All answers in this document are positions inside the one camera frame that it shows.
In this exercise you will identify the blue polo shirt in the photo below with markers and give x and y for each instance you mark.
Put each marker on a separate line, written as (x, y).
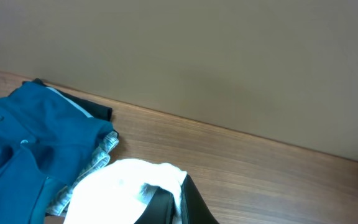
(45, 142)

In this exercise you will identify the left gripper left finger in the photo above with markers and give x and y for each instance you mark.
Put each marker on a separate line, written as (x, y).
(160, 209)

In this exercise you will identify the light denim garment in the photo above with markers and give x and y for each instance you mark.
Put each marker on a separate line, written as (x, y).
(100, 158)

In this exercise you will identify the white t-shirt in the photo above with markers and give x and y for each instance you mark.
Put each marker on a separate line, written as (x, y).
(121, 191)

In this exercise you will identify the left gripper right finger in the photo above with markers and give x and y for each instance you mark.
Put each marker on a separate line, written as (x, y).
(193, 208)

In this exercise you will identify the black folded garment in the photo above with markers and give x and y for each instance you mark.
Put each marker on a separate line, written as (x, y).
(89, 105)

